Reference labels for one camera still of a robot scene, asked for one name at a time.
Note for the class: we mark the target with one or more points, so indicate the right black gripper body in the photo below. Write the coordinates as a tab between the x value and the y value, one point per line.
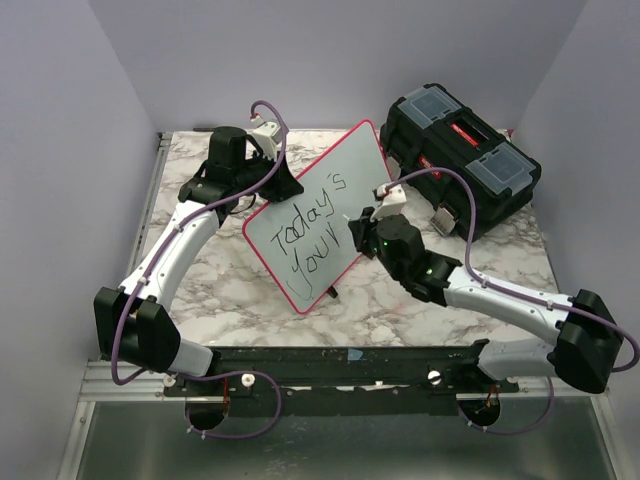
367	239

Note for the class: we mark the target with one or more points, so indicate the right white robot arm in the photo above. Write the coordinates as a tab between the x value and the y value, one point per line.
573	338

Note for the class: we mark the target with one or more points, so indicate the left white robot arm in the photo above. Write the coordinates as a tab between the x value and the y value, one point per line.
132	320

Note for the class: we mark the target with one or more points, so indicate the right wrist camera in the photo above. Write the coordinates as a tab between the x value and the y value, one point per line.
391	201

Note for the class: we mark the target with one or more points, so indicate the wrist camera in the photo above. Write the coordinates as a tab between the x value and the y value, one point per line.
391	201
268	135

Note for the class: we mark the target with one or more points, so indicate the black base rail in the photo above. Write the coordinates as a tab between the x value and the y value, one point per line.
341	381

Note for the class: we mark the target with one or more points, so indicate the pink-framed whiteboard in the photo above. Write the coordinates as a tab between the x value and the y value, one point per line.
304	242

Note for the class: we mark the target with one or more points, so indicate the black red toolbox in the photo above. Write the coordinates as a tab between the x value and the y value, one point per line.
430	128

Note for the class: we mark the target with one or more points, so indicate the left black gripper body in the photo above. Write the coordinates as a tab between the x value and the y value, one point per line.
261	168

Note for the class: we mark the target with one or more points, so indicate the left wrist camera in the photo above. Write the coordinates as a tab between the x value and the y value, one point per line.
268	135

